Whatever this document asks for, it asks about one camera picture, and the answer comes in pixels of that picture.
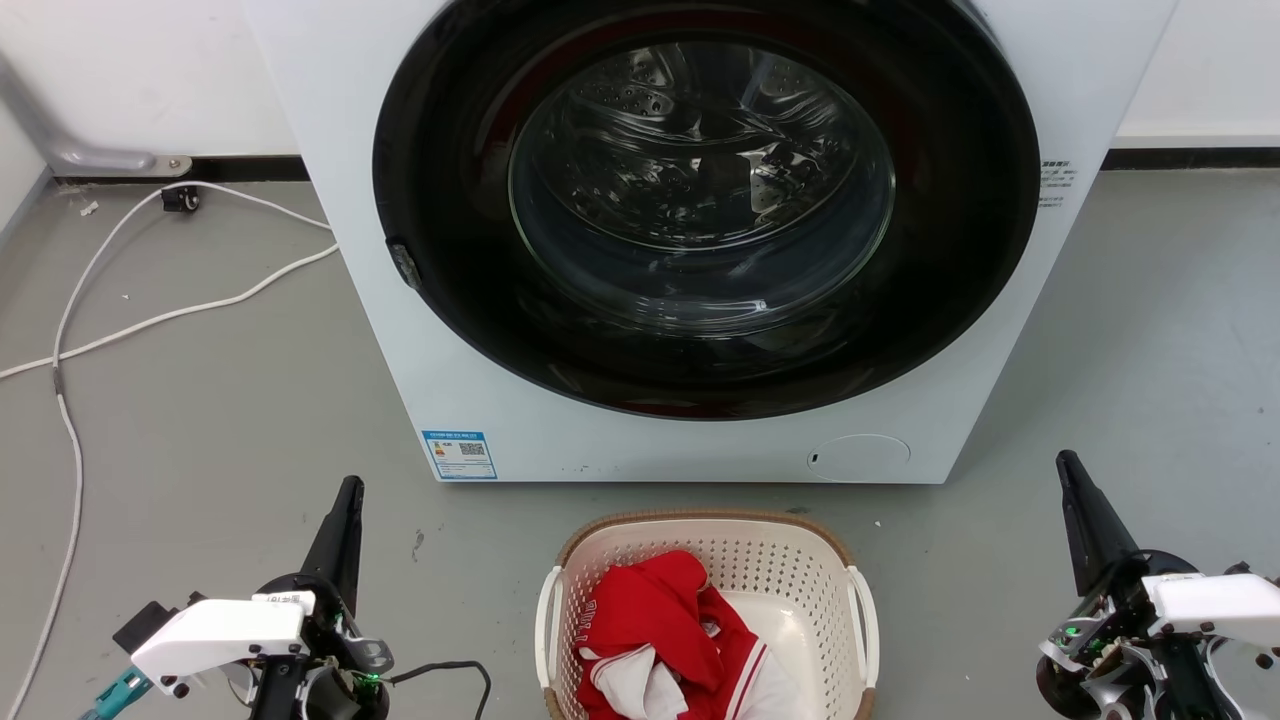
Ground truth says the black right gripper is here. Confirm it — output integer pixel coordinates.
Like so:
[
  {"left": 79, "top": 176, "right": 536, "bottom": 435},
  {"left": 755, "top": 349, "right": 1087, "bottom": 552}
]
[{"left": 1034, "top": 449, "right": 1233, "bottom": 720}]

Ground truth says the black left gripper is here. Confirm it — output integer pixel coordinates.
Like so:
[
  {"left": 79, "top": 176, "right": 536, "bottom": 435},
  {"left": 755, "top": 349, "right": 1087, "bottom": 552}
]
[{"left": 245, "top": 475, "right": 395, "bottom": 720}]

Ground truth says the cream perforated laundry basket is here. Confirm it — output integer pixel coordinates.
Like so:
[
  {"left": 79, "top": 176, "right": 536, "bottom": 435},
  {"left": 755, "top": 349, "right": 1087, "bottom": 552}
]
[{"left": 534, "top": 508, "right": 881, "bottom": 720}]

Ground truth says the blue energy label sticker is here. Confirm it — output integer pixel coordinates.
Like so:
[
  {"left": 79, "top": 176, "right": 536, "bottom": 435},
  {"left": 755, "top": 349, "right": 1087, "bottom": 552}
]
[{"left": 421, "top": 430, "right": 498, "bottom": 481}]

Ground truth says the round white filter cover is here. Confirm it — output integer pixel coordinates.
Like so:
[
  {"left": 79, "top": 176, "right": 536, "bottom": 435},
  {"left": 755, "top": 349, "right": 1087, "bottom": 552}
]
[{"left": 807, "top": 433, "right": 912, "bottom": 482}]

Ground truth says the white front-load washing machine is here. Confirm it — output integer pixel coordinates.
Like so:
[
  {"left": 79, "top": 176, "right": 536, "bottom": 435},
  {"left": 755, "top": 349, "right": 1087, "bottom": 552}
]
[{"left": 243, "top": 0, "right": 1181, "bottom": 486}]

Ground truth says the red and white garment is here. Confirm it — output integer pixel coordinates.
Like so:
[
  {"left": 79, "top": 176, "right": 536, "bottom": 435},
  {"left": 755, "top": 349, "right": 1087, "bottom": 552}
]
[{"left": 574, "top": 549, "right": 803, "bottom": 720}]

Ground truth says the small grey text sticker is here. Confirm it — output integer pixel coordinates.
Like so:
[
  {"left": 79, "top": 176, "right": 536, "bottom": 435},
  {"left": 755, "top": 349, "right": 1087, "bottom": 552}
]
[{"left": 1037, "top": 159, "right": 1079, "bottom": 209}]

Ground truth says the black baseboard strip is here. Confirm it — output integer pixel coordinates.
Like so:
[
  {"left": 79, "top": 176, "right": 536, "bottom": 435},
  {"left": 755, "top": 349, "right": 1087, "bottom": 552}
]
[
  {"left": 1101, "top": 147, "right": 1280, "bottom": 172},
  {"left": 53, "top": 155, "right": 311, "bottom": 185}
]

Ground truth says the black round washer door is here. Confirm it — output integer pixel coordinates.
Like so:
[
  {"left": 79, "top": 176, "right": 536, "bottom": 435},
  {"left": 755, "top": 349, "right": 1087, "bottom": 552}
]
[{"left": 372, "top": 0, "right": 1043, "bottom": 421}]

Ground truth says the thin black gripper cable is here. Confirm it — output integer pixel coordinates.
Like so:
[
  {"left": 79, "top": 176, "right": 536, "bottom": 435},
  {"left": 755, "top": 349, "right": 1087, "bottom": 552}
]
[{"left": 384, "top": 660, "right": 494, "bottom": 720}]

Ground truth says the teal cable connector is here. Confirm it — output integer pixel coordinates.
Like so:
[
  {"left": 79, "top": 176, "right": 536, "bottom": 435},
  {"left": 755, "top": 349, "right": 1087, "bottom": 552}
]
[{"left": 78, "top": 667, "right": 154, "bottom": 720}]

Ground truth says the white power cable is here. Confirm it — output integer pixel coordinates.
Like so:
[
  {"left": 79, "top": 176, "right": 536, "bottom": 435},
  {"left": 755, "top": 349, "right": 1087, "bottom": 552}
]
[
  {"left": 0, "top": 180, "right": 334, "bottom": 720},
  {"left": 0, "top": 243, "right": 341, "bottom": 382}
]

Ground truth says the grey wall pipe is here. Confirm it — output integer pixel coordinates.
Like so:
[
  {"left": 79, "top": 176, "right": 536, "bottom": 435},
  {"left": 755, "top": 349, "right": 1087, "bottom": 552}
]
[{"left": 0, "top": 48, "right": 194, "bottom": 179}]

